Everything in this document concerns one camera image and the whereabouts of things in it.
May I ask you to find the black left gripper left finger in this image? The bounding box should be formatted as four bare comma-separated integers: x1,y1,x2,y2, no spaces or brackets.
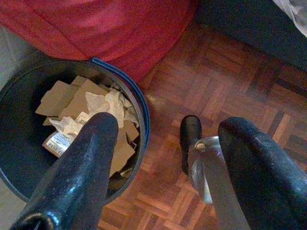
9,112,120,230

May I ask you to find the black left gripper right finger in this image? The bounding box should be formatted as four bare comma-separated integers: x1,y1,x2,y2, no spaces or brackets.
217,116,307,230

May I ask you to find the white barcode label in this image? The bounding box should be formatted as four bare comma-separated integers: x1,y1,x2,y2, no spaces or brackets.
42,131,72,158

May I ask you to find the crumpled white tissue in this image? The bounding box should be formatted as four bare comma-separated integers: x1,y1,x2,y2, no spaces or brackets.
48,116,84,142
85,88,140,129

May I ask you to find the brown cardboard scrap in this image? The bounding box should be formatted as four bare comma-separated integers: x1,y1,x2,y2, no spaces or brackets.
109,119,140,178
35,80,80,118
59,76,110,122

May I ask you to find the black waste bin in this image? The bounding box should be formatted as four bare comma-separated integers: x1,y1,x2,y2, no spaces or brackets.
0,58,151,207

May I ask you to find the large red cushion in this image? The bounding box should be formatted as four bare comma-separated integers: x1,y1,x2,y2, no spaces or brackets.
0,0,200,84

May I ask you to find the bed with grey floral sheet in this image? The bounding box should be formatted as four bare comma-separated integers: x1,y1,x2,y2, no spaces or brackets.
195,0,307,72

